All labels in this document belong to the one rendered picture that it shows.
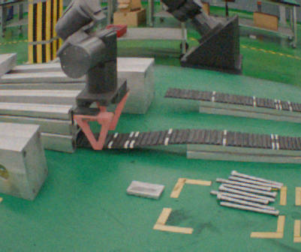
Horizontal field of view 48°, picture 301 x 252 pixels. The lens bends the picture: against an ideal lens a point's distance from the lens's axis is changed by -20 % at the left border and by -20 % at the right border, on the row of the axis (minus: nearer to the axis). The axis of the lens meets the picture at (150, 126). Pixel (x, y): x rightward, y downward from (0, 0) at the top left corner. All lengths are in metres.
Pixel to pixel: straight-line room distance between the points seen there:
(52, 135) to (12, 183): 0.18
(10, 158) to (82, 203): 0.14
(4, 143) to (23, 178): 0.06
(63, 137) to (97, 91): 0.11
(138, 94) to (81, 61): 0.28
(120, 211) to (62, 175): 0.14
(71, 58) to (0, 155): 0.20
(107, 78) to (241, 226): 0.34
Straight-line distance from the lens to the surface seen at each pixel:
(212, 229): 0.53
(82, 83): 0.88
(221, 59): 1.19
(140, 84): 0.83
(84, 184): 0.64
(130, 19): 5.86
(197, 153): 0.69
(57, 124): 0.71
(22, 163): 0.57
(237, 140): 0.69
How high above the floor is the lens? 1.13
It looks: 26 degrees down
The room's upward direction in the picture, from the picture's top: 1 degrees counter-clockwise
